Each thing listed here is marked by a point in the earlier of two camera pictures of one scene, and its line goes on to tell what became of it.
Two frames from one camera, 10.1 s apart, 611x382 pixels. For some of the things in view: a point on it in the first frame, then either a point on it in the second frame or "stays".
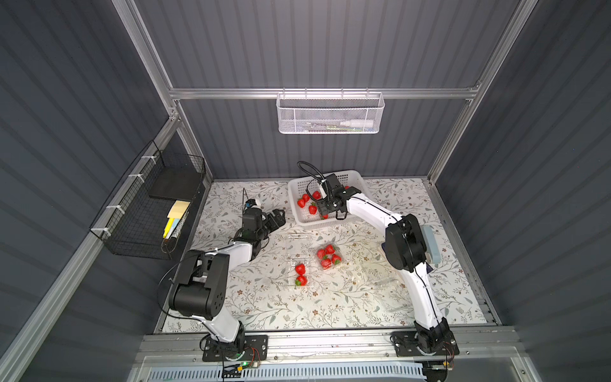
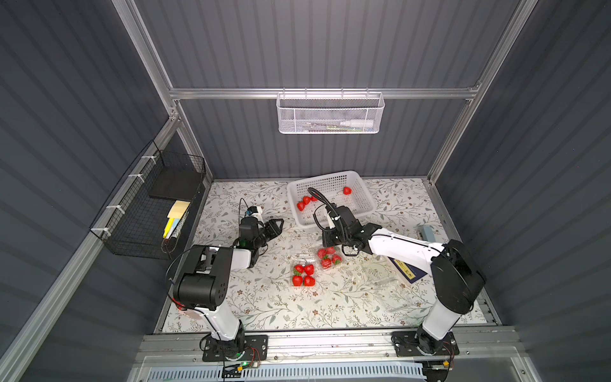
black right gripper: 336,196 to 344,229
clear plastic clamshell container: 327,257 stays
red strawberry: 326,263 stays
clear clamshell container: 300,271 stays
